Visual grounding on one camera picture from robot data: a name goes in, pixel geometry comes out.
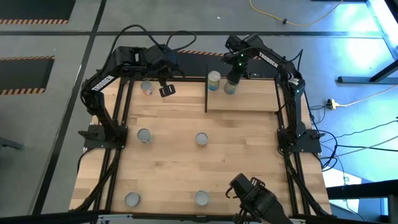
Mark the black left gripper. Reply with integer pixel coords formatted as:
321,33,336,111
152,45,181,98

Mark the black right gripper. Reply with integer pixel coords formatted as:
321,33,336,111
226,57,248,85

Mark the blue yellow cherries can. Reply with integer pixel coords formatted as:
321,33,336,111
207,70,222,91
223,79,239,95

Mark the orange white can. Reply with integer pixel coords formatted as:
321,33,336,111
140,80,154,96

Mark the white mixed veggies can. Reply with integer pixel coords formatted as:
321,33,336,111
137,128,154,144

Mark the yellow chili pepper box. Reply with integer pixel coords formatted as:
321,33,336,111
195,132,210,148

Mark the rainbow striped box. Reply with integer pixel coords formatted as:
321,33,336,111
194,190,210,207

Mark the yellow green can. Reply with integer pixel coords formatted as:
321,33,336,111
124,192,141,208

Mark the black hazard-striped floor mat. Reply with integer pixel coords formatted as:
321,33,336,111
177,49,280,80
0,0,77,25
0,55,55,96

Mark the grey desk leg base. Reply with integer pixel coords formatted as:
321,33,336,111
337,57,398,85

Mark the grey furniture foot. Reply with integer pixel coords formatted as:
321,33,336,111
0,136,24,150

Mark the black floor beam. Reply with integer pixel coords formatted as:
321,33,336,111
326,179,398,200

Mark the black aluminium frame rail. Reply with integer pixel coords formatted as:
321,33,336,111
91,81,125,212
105,81,135,212
287,93,315,216
119,76,280,82
274,81,304,216

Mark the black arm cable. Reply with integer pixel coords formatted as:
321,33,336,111
107,24,161,68
165,30,197,52

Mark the yellow extension cable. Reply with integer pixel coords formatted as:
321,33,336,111
248,0,345,27

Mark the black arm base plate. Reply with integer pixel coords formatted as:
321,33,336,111
77,124,129,149
276,128,326,154

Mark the yellow power strip cable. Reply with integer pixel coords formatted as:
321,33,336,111
337,83,398,108

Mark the thin black floor cable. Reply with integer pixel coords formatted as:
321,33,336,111
337,119,398,139

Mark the thick black floor cable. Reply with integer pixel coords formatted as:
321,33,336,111
334,144,398,153

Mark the black frame beam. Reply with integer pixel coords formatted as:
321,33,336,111
0,210,398,224

